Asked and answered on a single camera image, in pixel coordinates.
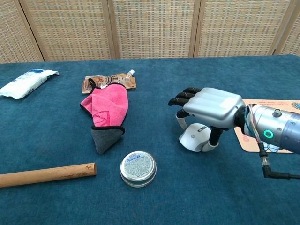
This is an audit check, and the brown spouted drink pouch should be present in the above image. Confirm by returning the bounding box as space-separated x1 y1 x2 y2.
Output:
81 69 137 94

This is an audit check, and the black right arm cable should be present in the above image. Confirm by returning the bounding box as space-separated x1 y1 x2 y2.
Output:
259 140 300 180

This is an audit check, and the wooden round stick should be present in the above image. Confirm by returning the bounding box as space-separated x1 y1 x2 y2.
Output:
0 162 98 188

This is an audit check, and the white computer mouse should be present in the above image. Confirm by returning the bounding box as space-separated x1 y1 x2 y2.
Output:
179 123 213 152

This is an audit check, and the woven bamboo folding screen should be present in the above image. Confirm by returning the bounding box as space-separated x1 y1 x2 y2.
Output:
0 0 300 63

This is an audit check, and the blue felt table cover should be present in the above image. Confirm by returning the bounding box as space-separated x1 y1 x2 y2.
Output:
0 54 300 225

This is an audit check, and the cartoon girl mouse pad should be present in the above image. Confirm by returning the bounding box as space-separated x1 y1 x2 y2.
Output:
233 98 300 154

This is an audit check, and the pink and grey microfibre cloth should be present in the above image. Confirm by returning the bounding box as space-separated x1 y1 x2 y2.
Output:
79 78 129 155

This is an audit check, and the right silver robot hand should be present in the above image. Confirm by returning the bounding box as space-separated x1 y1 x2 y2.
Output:
167 87 244 152

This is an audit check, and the round metal tin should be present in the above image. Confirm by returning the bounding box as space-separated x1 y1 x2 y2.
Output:
120 150 157 188

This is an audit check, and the white plastic tissue packet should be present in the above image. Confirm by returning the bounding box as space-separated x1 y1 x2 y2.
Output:
0 68 60 100

